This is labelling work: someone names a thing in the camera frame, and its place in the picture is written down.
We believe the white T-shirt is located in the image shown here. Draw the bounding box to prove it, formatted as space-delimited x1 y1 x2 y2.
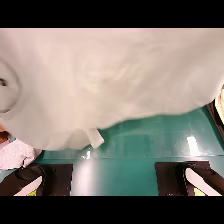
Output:
0 28 224 151

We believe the pink patterned garment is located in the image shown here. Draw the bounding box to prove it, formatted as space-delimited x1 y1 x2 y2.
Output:
0 137 43 171

